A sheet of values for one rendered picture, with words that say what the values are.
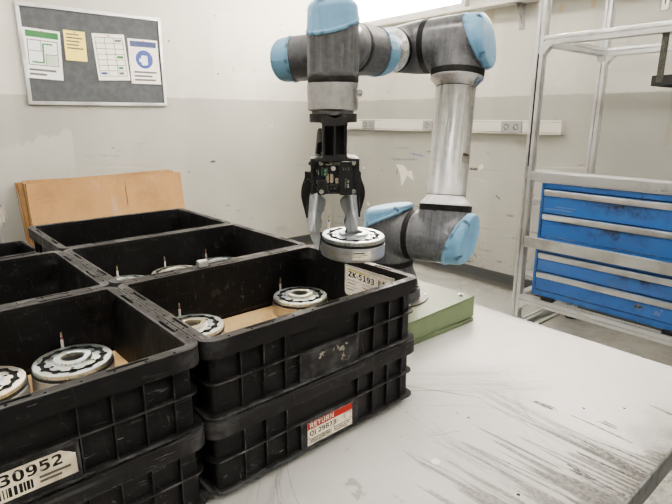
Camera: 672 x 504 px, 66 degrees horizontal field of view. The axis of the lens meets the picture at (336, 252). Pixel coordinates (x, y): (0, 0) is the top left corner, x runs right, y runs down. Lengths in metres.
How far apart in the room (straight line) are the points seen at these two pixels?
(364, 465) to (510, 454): 0.22
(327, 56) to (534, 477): 0.65
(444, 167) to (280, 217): 3.65
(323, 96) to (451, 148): 0.46
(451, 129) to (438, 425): 0.61
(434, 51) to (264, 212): 3.56
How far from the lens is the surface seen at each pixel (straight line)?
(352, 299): 0.76
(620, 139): 3.45
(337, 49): 0.76
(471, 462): 0.84
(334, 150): 0.75
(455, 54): 1.17
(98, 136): 3.99
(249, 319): 0.96
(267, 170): 4.59
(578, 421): 0.98
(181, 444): 0.68
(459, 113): 1.16
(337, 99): 0.76
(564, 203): 2.64
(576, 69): 3.58
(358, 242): 0.79
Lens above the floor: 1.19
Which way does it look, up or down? 15 degrees down
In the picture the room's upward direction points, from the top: straight up
